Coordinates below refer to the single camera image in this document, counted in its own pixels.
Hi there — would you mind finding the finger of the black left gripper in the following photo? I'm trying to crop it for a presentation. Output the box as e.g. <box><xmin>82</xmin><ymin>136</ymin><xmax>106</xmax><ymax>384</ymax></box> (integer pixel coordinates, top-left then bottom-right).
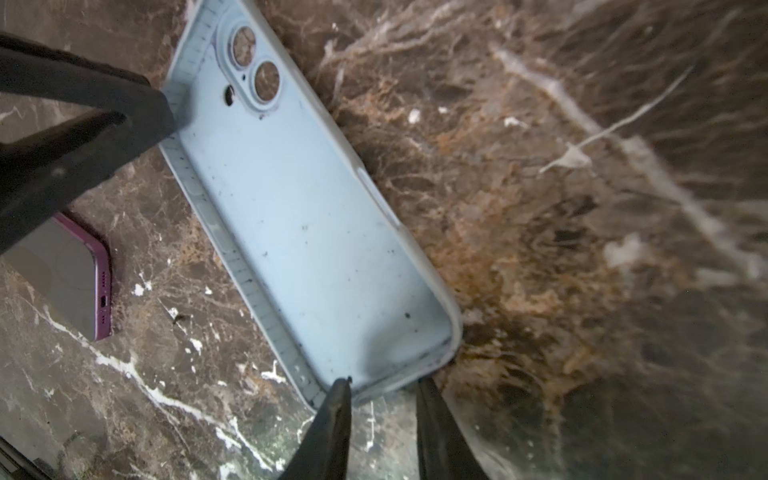
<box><xmin>1</xmin><ymin>33</ymin><xmax>176</xmax><ymax>251</ymax></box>

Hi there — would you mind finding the light blue case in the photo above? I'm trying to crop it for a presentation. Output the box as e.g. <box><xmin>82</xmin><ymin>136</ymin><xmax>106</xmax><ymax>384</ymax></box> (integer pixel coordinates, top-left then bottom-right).
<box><xmin>160</xmin><ymin>1</ymin><xmax>463</xmax><ymax>408</ymax></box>

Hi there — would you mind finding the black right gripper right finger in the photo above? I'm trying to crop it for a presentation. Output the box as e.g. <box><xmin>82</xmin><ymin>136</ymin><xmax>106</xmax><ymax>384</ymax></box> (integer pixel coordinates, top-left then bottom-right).
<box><xmin>416</xmin><ymin>377</ymin><xmax>489</xmax><ymax>480</ymax></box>

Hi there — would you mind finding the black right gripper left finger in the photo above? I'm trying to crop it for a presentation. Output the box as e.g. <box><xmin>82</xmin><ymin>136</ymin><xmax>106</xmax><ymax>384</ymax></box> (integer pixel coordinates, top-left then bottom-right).
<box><xmin>279</xmin><ymin>378</ymin><xmax>352</xmax><ymax>480</ymax></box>

